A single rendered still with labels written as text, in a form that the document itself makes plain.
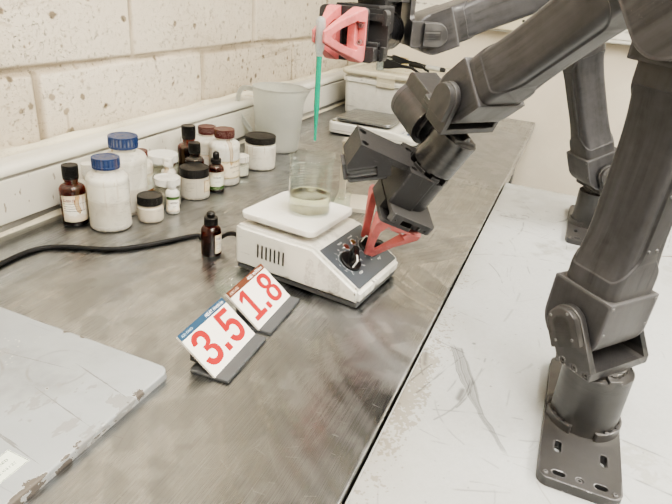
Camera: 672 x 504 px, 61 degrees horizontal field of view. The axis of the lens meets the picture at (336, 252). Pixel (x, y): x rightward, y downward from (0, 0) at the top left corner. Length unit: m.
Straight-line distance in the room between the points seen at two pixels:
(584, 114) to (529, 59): 0.48
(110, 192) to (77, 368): 0.37
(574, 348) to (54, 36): 0.88
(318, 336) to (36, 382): 0.30
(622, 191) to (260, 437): 0.38
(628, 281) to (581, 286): 0.04
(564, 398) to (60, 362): 0.50
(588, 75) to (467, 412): 0.63
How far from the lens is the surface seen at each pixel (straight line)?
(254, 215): 0.78
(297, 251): 0.75
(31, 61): 1.03
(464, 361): 0.69
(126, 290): 0.79
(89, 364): 0.64
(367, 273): 0.76
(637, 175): 0.52
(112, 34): 1.15
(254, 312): 0.70
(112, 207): 0.94
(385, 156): 0.68
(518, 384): 0.67
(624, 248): 0.54
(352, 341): 0.68
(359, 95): 1.87
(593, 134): 1.08
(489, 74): 0.63
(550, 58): 0.59
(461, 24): 0.92
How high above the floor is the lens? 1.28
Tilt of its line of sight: 25 degrees down
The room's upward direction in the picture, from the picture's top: 5 degrees clockwise
